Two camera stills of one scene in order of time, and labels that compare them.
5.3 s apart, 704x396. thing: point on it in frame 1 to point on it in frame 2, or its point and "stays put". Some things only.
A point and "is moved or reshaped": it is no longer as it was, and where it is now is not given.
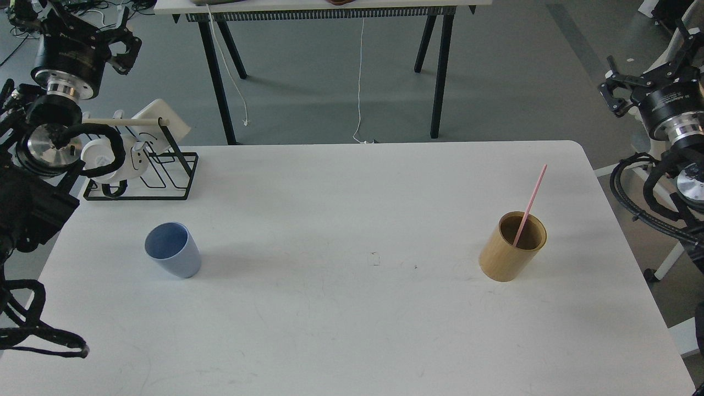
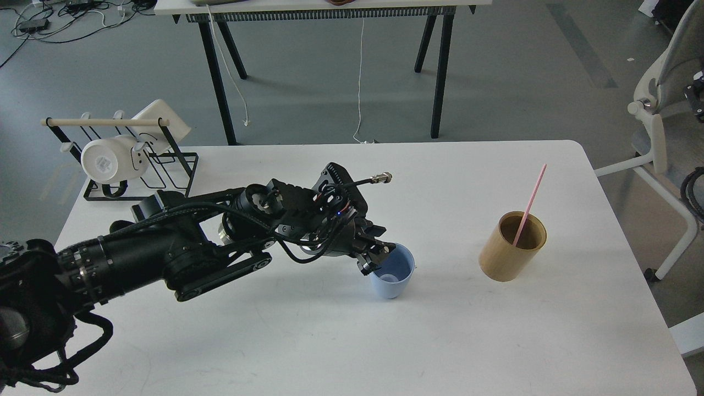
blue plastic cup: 172,245 is moved or reshaped
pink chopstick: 530,205 stays put
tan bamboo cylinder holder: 499,260 stays put
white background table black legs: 443,12 stays put
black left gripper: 75,55 to 334,223
